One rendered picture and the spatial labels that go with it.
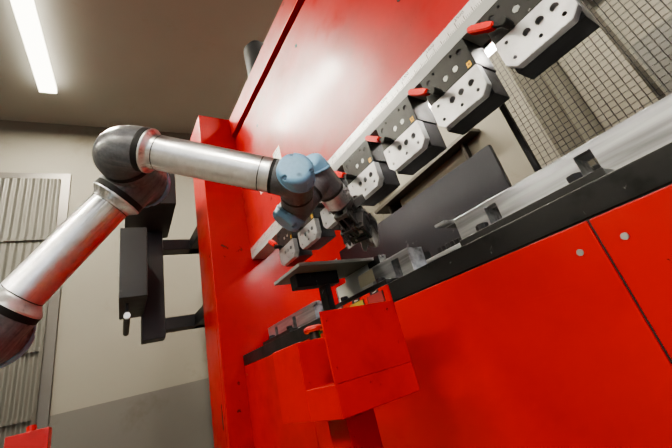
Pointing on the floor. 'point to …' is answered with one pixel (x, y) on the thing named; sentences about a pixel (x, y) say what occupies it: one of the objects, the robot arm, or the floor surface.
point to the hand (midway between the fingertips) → (374, 242)
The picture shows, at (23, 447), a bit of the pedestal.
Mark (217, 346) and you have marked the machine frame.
